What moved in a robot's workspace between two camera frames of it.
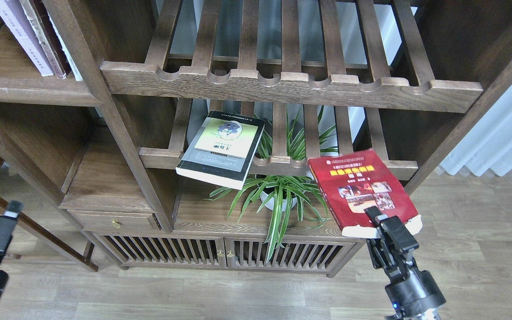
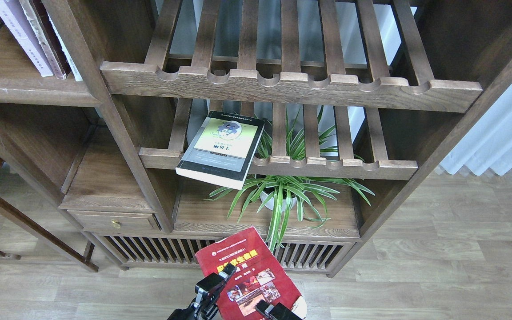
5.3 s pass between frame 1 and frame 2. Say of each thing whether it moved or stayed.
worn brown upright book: stayed
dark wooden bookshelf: stayed
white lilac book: stayed
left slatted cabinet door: stayed
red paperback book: moved
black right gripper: moved
